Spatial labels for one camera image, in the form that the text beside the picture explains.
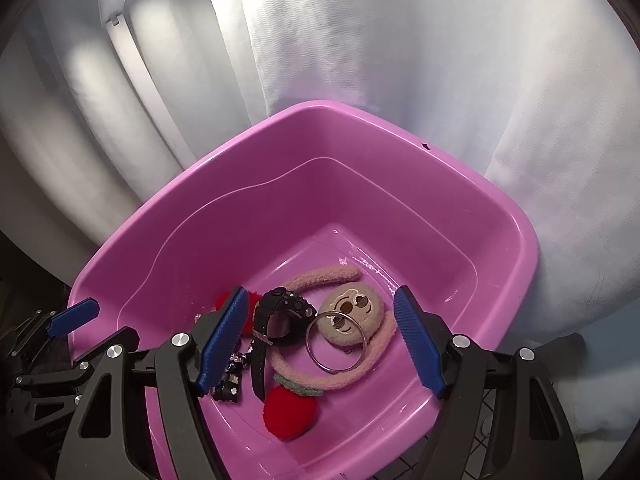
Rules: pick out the white black checked cloth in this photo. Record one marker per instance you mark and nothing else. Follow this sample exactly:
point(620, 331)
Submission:
point(475, 440)

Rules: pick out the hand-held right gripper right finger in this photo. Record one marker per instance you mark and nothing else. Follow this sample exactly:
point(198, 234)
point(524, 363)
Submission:
point(417, 342)

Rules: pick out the pink plastic basin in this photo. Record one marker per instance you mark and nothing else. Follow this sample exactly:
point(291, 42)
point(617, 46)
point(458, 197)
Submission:
point(350, 185)

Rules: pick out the silver bangle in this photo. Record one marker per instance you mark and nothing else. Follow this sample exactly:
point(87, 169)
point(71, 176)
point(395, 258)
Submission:
point(308, 342)

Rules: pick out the pink plush bear headband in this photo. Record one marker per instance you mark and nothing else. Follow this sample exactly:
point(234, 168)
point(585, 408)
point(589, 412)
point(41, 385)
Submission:
point(350, 310)

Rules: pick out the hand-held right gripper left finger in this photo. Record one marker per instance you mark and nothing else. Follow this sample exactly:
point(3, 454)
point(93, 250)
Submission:
point(220, 342)

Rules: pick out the large red pompom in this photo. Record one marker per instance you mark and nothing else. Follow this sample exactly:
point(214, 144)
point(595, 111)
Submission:
point(290, 415)

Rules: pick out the black wristwatch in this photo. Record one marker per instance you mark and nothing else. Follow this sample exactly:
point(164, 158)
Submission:
point(280, 305)

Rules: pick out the black flower hair clip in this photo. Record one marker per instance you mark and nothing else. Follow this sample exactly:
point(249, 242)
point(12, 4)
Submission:
point(231, 385)

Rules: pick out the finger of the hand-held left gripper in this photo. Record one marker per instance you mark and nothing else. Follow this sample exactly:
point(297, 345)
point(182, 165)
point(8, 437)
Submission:
point(75, 317)

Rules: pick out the small red pompom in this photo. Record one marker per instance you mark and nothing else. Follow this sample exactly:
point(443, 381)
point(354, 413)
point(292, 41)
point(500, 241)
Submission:
point(252, 317)

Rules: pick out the white curtain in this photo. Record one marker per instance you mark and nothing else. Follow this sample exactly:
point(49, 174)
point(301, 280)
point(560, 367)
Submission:
point(400, 60)

